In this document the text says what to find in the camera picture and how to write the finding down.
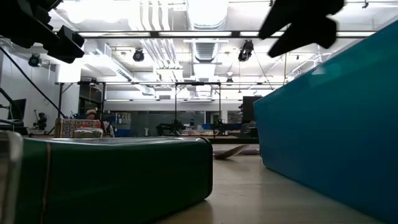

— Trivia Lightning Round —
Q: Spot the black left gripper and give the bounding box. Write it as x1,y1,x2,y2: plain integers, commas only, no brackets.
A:
0,0,86,64

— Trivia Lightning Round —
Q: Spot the dark green tin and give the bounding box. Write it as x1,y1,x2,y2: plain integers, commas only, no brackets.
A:
15,136,214,224

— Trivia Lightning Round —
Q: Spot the black ceiling spot lamp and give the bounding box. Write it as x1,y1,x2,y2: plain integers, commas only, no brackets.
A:
27,53,42,68
132,48,146,62
238,39,255,62

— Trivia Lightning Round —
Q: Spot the black rig light bar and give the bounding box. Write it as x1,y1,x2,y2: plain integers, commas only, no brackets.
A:
76,30,377,39

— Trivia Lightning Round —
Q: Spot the person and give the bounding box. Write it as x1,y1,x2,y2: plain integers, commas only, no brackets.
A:
84,108,114,138

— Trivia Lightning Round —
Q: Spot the colourful patterned box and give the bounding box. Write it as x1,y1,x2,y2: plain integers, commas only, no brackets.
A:
53,117,102,139

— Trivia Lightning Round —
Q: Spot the black computer monitor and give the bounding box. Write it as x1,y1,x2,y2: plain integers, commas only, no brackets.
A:
7,98,27,125

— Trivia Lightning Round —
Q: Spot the black background screen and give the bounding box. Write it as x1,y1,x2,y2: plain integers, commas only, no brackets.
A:
242,96,264,124

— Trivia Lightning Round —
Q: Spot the teal plastic bin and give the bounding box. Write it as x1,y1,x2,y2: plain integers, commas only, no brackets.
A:
253,20,398,224

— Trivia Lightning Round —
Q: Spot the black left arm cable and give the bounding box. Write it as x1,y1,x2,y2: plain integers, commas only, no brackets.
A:
0,88,25,127
0,45,68,119

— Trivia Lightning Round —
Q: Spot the white ventilation duct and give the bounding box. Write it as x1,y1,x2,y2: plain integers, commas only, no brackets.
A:
185,0,230,63

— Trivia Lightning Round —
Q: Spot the black background rig frame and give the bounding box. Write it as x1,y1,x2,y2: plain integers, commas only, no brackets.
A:
55,80,293,131

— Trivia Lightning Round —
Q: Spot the black aluminium table frame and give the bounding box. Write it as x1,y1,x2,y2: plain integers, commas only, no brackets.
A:
211,138,259,145

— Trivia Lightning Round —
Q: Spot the spoon with teal striped handle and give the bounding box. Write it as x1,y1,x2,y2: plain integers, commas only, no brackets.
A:
212,143,250,161

